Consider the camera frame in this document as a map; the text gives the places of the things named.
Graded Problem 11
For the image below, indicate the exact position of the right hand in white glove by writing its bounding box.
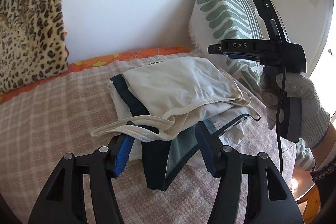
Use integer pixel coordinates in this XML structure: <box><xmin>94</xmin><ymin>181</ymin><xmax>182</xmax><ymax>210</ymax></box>
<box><xmin>259</xmin><ymin>72</ymin><xmax>330</xmax><ymax>148</ymax></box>

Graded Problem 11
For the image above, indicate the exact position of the leopard print plush pillow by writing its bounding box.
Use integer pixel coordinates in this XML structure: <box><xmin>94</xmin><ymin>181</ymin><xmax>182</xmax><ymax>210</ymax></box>
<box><xmin>1</xmin><ymin>0</ymin><xmax>68</xmax><ymax>94</ymax></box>

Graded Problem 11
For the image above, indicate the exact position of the folded dark green garment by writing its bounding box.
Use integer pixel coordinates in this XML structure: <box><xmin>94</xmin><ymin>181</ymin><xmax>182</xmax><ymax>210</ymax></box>
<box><xmin>110</xmin><ymin>75</ymin><xmax>260</xmax><ymax>191</ymax></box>

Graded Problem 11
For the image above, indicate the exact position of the pink plaid blanket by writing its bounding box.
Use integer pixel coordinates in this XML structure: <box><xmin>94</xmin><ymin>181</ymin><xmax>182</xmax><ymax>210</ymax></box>
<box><xmin>0</xmin><ymin>52</ymin><xmax>297</xmax><ymax>224</ymax></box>

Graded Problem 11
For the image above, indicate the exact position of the folded white garment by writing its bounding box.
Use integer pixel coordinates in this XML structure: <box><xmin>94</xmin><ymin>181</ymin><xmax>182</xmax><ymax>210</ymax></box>
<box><xmin>108</xmin><ymin>80</ymin><xmax>246</xmax><ymax>168</ymax></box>

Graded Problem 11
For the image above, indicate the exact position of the green striped white pillow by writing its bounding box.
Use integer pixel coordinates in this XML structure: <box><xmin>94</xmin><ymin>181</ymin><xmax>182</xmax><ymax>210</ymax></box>
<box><xmin>189</xmin><ymin>0</ymin><xmax>263</xmax><ymax>98</ymax></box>

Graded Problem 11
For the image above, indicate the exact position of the black tracking camera module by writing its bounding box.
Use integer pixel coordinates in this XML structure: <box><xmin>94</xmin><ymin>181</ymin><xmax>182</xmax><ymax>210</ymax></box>
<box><xmin>252</xmin><ymin>0</ymin><xmax>290</xmax><ymax>43</ymax></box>

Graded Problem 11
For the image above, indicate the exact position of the white camisole top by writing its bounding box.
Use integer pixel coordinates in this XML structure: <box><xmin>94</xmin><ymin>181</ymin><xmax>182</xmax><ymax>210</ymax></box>
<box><xmin>91</xmin><ymin>56</ymin><xmax>260</xmax><ymax>143</ymax></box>

